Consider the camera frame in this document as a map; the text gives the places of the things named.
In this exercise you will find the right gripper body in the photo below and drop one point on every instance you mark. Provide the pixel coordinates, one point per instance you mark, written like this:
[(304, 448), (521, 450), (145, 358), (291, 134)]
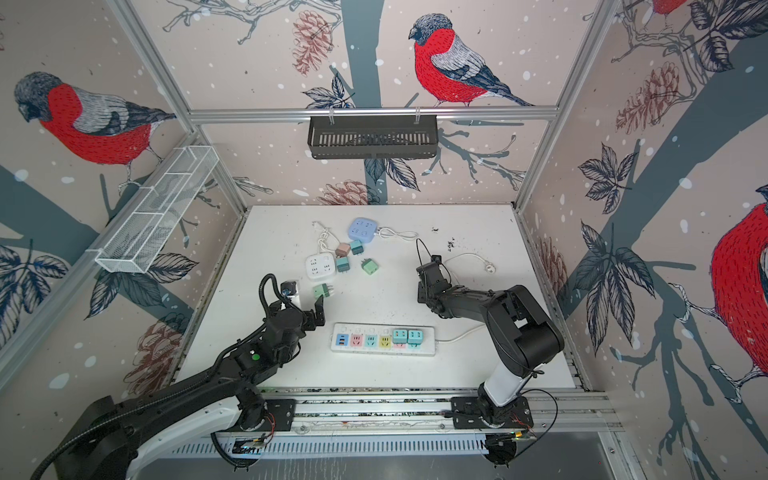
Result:
[(423, 293)]

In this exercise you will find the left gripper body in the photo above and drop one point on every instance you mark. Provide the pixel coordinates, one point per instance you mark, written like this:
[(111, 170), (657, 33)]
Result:
[(308, 320)]

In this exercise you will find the long white power strip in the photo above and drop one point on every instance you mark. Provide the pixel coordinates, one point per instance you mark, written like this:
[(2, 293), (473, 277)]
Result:
[(376, 339)]

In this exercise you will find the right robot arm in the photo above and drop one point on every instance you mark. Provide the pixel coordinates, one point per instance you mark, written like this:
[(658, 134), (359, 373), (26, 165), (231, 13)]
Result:
[(522, 333)]

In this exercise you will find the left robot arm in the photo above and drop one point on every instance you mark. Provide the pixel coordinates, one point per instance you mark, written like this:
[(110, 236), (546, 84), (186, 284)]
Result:
[(114, 440)]

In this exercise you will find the pink plug adapter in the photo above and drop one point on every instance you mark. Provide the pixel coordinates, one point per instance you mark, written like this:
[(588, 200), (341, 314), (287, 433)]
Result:
[(343, 250)]

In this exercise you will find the light green plug adapter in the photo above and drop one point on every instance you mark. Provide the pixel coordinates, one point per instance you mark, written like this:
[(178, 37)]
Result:
[(369, 266)]

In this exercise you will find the white square power socket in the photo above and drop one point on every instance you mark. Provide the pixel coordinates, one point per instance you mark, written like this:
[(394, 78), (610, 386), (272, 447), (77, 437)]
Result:
[(320, 266)]

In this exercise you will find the blue square power socket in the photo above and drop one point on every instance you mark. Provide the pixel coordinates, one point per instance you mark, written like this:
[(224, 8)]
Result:
[(363, 230)]

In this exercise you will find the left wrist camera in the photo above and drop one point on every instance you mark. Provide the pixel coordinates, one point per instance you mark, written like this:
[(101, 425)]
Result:
[(290, 291)]

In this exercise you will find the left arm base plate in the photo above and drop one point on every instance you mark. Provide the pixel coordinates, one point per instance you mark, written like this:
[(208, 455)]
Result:
[(279, 415)]

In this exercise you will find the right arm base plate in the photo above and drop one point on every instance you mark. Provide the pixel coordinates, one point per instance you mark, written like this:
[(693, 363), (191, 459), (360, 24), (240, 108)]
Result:
[(479, 413)]

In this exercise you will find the black wall basket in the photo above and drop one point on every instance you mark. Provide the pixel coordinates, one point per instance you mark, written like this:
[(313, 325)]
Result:
[(373, 137)]

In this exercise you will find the white wire mesh shelf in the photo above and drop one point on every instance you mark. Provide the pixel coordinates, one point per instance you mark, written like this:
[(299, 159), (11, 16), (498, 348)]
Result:
[(141, 237)]

